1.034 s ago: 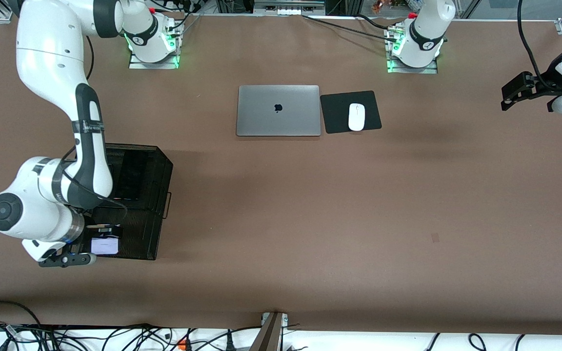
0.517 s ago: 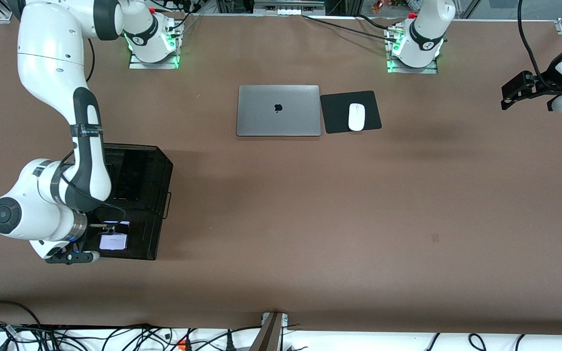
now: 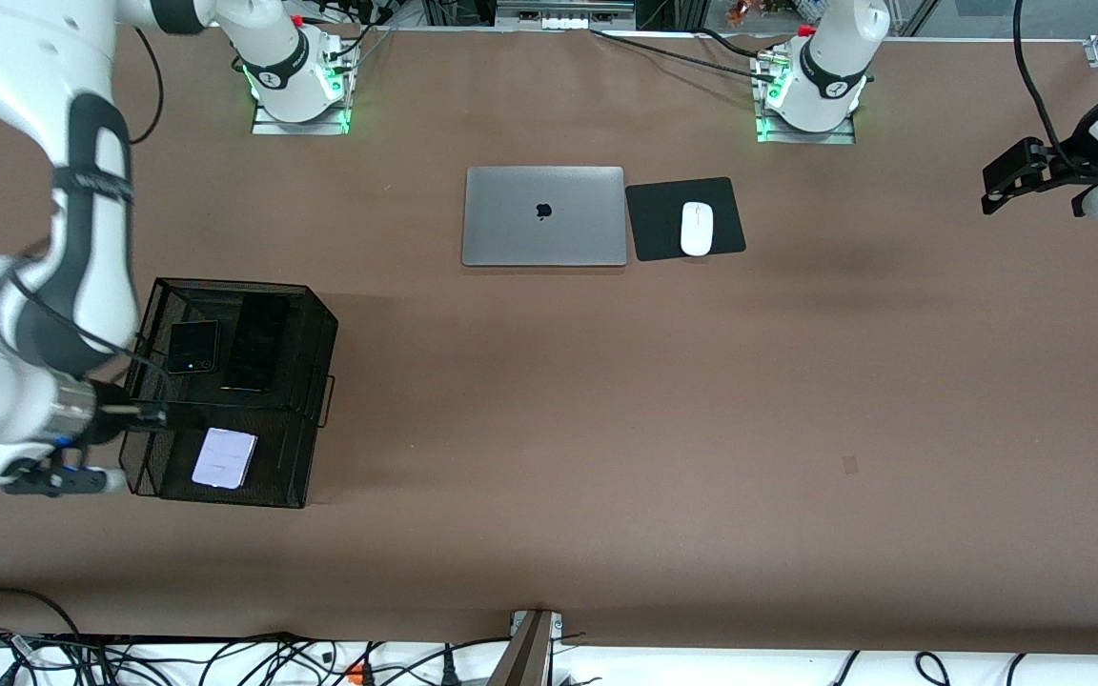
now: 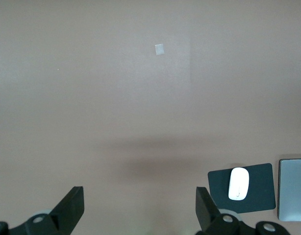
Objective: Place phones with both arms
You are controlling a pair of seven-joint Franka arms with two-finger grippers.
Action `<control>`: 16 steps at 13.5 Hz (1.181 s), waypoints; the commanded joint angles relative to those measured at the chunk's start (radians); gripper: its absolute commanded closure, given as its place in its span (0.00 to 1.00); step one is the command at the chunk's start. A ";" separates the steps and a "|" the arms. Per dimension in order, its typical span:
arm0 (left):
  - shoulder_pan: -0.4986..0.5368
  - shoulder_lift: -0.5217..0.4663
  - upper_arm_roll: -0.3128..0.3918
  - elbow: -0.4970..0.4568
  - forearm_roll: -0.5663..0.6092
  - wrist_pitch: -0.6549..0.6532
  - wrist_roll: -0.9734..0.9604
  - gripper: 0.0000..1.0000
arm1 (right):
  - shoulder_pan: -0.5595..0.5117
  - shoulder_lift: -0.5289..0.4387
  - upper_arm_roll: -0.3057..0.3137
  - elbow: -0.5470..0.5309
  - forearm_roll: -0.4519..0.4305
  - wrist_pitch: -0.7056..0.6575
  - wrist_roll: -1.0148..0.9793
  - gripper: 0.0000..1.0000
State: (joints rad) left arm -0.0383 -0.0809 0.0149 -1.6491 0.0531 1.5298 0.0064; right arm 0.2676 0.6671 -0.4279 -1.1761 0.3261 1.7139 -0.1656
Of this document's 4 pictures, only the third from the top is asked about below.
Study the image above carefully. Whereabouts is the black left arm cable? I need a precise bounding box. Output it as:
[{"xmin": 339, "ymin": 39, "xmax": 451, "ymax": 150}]
[{"xmin": 1012, "ymin": 0, "xmax": 1086, "ymax": 161}]

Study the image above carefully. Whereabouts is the white power strip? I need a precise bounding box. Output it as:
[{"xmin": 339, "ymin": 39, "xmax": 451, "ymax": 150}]
[{"xmin": 516, "ymin": 11, "xmax": 600, "ymax": 30}]

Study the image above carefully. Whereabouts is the metal table bracket post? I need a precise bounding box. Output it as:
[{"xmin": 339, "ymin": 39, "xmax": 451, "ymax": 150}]
[{"xmin": 490, "ymin": 610, "xmax": 565, "ymax": 686}]

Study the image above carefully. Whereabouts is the small black flip phone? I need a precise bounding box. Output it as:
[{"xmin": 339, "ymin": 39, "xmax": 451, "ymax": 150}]
[{"xmin": 165, "ymin": 319, "xmax": 223, "ymax": 376}]

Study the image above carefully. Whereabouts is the silver closed laptop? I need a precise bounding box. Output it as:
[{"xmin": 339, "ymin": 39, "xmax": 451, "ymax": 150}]
[{"xmin": 461, "ymin": 166, "xmax": 628, "ymax": 268}]

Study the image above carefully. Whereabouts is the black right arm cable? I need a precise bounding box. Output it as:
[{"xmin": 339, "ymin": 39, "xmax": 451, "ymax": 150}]
[{"xmin": 8, "ymin": 24, "xmax": 171, "ymax": 406}]

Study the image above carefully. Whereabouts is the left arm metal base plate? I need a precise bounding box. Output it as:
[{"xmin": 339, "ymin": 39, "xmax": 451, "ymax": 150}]
[{"xmin": 755, "ymin": 103, "xmax": 858, "ymax": 146}]

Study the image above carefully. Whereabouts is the black mesh two-tier tray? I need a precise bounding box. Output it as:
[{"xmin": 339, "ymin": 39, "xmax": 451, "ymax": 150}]
[{"xmin": 119, "ymin": 277, "xmax": 339, "ymax": 510}]

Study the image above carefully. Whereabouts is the black cable across table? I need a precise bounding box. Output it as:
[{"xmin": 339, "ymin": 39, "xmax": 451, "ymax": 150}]
[{"xmin": 590, "ymin": 28, "xmax": 781, "ymax": 83}]

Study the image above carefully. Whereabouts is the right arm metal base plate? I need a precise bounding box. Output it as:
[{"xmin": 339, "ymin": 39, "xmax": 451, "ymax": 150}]
[{"xmin": 251, "ymin": 95, "xmax": 353, "ymax": 136}]

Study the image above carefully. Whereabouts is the black looped floor cable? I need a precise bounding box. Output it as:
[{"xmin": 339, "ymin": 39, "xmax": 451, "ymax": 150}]
[{"xmin": 0, "ymin": 587, "xmax": 85, "ymax": 641}]

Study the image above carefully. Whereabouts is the black mouse pad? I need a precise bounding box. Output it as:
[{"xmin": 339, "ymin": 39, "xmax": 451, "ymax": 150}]
[{"xmin": 625, "ymin": 176, "xmax": 747, "ymax": 262}]

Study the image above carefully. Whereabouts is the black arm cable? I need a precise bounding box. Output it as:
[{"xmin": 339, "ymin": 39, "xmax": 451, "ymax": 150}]
[
  {"xmin": 1012, "ymin": 0, "xmax": 1086, "ymax": 161},
  {"xmin": 8, "ymin": 24, "xmax": 171, "ymax": 406}
]

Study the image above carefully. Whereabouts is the white computer mouse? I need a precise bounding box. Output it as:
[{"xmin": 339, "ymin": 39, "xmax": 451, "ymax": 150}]
[{"xmin": 681, "ymin": 201, "xmax": 714, "ymax": 257}]

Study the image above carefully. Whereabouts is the lavender flip phone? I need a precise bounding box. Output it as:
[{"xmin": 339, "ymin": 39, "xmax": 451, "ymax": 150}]
[{"xmin": 191, "ymin": 427, "xmax": 259, "ymax": 492}]

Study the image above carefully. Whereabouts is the black slab smartphone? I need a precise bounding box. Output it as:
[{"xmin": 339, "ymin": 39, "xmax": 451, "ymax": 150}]
[{"xmin": 219, "ymin": 294, "xmax": 290, "ymax": 394}]

